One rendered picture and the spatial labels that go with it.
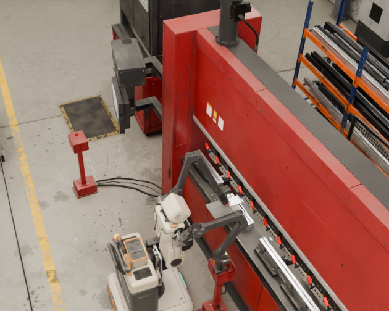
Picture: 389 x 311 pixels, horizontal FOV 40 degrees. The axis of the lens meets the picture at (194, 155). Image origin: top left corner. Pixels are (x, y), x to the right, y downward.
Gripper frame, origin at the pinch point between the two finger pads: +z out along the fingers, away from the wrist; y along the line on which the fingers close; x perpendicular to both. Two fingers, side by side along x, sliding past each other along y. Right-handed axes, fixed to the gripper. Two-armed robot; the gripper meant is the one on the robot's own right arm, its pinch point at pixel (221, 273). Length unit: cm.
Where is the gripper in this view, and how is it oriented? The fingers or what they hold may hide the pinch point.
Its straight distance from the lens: 470.8
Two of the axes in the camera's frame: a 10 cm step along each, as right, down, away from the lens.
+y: 9.1, -3.9, 1.2
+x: -3.6, -6.5, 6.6
